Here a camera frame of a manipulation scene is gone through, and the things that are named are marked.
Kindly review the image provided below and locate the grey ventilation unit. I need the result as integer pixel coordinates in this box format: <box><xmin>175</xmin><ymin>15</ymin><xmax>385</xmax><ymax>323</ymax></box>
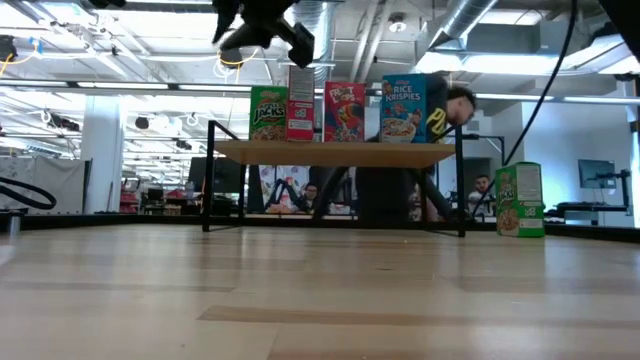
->
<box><xmin>466</xmin><ymin>20</ymin><xmax>571</xmax><ymax>57</ymax></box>

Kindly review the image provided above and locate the angled ceiling light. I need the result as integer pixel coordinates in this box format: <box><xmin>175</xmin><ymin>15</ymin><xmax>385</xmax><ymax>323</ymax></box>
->
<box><xmin>553</xmin><ymin>29</ymin><xmax>640</xmax><ymax>76</ymax></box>
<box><xmin>414</xmin><ymin>49</ymin><xmax>566</xmax><ymax>76</ymax></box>

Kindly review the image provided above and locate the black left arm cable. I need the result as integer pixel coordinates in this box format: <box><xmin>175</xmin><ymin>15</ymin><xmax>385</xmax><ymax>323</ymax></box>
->
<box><xmin>0</xmin><ymin>175</ymin><xmax>58</xmax><ymax>211</ymax></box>

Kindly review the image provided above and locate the silver spiral air duct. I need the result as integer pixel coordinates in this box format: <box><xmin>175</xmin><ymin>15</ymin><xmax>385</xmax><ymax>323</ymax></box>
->
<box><xmin>427</xmin><ymin>0</ymin><xmax>501</xmax><ymax>51</ymax></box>
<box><xmin>278</xmin><ymin>0</ymin><xmax>335</xmax><ymax>130</ymax></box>

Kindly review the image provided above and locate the grey monitor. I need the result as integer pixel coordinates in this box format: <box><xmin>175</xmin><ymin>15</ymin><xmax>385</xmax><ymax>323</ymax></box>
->
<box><xmin>578</xmin><ymin>159</ymin><xmax>618</xmax><ymax>190</ymax></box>

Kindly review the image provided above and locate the black ceiling device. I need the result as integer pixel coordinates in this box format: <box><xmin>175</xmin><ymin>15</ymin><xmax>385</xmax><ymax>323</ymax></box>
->
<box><xmin>0</xmin><ymin>34</ymin><xmax>19</xmax><ymax>64</ymax></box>

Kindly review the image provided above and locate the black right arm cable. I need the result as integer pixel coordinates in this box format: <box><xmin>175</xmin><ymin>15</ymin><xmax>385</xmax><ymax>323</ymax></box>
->
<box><xmin>472</xmin><ymin>0</ymin><xmax>580</xmax><ymax>217</ymax></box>

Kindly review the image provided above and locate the white partition cloth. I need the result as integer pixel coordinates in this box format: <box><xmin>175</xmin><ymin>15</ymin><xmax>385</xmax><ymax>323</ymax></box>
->
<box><xmin>0</xmin><ymin>156</ymin><xmax>93</xmax><ymax>215</ymax></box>

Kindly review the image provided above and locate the red cart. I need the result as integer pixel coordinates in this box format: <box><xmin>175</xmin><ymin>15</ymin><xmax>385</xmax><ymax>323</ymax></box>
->
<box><xmin>119</xmin><ymin>188</ymin><xmax>144</xmax><ymax>215</ymax></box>

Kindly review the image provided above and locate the black desk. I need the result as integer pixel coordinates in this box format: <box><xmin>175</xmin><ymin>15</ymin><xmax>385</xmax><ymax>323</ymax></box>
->
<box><xmin>547</xmin><ymin>201</ymin><xmax>634</xmax><ymax>225</ymax></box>

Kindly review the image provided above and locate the wooden shelf with black legs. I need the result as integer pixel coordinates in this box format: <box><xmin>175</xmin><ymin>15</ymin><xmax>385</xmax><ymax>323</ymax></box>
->
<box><xmin>199</xmin><ymin>119</ymin><xmax>467</xmax><ymax>239</ymax></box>

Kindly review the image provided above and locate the short ceiling light strip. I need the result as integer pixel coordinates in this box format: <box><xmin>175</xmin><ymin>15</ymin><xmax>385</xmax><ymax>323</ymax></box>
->
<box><xmin>562</xmin><ymin>95</ymin><xmax>640</xmax><ymax>106</ymax></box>
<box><xmin>474</xmin><ymin>91</ymin><xmax>556</xmax><ymax>102</ymax></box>

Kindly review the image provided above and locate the green Apple Jacks cereal box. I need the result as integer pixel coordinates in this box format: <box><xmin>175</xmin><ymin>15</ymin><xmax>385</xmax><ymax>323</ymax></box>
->
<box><xmin>248</xmin><ymin>85</ymin><xmax>290</xmax><ymax>143</ymax></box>
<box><xmin>494</xmin><ymin>161</ymin><xmax>546</xmax><ymax>239</ymax></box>

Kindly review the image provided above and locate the white ceiling pipe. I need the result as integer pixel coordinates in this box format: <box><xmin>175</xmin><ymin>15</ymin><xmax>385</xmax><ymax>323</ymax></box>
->
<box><xmin>347</xmin><ymin>0</ymin><xmax>401</xmax><ymax>89</ymax></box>

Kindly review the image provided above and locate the white column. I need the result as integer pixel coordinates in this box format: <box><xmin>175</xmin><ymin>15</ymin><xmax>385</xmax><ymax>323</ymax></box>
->
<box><xmin>81</xmin><ymin>97</ymin><xmax>125</xmax><ymax>215</ymax></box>

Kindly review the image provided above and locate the black aluminium table frame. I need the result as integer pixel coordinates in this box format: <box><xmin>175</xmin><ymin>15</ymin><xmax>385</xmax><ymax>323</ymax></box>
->
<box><xmin>0</xmin><ymin>212</ymin><xmax>640</xmax><ymax>246</ymax></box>

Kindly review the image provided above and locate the blue Rice Krispies cereal box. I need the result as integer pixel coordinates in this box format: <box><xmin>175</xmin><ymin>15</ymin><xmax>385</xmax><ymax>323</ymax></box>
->
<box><xmin>381</xmin><ymin>73</ymin><xmax>428</xmax><ymax>145</ymax></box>

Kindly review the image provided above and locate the floral cloth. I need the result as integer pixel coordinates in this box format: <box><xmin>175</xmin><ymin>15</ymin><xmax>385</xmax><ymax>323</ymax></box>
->
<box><xmin>258</xmin><ymin>164</ymin><xmax>311</xmax><ymax>201</ymax></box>

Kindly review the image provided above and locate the black monitor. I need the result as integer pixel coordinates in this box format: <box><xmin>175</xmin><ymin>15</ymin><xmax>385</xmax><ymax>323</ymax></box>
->
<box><xmin>188</xmin><ymin>156</ymin><xmax>242</xmax><ymax>195</ymax></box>

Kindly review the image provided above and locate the person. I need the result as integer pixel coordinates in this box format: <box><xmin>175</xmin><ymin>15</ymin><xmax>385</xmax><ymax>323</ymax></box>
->
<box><xmin>313</xmin><ymin>72</ymin><xmax>477</xmax><ymax>222</ymax></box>
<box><xmin>298</xmin><ymin>182</ymin><xmax>322</xmax><ymax>214</ymax></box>
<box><xmin>467</xmin><ymin>173</ymin><xmax>497</xmax><ymax>217</ymax></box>

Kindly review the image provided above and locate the red Froot Loops cereal box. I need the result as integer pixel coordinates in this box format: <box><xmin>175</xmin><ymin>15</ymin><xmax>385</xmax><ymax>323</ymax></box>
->
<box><xmin>323</xmin><ymin>81</ymin><xmax>367</xmax><ymax>144</ymax></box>
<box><xmin>285</xmin><ymin>64</ymin><xmax>317</xmax><ymax>143</ymax></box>

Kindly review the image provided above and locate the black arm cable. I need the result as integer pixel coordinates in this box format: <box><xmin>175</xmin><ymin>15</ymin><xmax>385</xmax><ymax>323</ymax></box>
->
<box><xmin>472</xmin><ymin>0</ymin><xmax>580</xmax><ymax>217</ymax></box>
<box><xmin>0</xmin><ymin>175</ymin><xmax>58</xmax><ymax>211</ymax></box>

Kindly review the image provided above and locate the black hanging camera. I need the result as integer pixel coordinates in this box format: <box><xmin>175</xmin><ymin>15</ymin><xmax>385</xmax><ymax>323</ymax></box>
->
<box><xmin>218</xmin><ymin>47</ymin><xmax>246</xmax><ymax>71</ymax></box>

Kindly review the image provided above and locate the long ceiling light strip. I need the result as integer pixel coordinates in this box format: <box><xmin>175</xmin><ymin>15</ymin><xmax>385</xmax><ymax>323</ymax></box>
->
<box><xmin>0</xmin><ymin>78</ymin><xmax>384</xmax><ymax>96</ymax></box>

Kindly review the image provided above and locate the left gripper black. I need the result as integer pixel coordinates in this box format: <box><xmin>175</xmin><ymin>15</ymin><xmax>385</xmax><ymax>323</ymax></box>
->
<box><xmin>212</xmin><ymin>0</ymin><xmax>317</xmax><ymax>69</ymax></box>

